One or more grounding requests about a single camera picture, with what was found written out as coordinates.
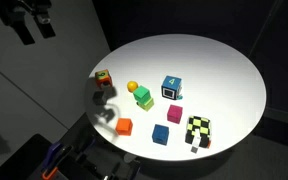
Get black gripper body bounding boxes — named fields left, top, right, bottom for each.
left=2, top=0, right=53, bottom=25

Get orange toy block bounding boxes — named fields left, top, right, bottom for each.
left=115, top=117, right=134, bottom=137

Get lime green toy block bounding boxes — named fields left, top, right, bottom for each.
left=136, top=97, right=155, bottom=112

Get magenta toy block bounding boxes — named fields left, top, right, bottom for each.
left=166, top=104, right=184, bottom=125

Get blue toy block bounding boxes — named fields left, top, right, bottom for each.
left=151, top=123, right=170, bottom=146

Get red orange soft number cube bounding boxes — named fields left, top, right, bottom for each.
left=94, top=68, right=113, bottom=89

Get yellow orange ball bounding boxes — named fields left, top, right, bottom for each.
left=126, top=80, right=139, bottom=93

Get blue orange bar clamp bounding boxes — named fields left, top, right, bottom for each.
left=40, top=139, right=73, bottom=180

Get blue soft number cube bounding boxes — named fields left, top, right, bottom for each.
left=160, top=75, right=184, bottom=101

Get black metal fixture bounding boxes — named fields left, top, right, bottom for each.
left=67, top=133, right=142, bottom=180

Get black lime checkered soft cube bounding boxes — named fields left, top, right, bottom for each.
left=184, top=115, right=213, bottom=154

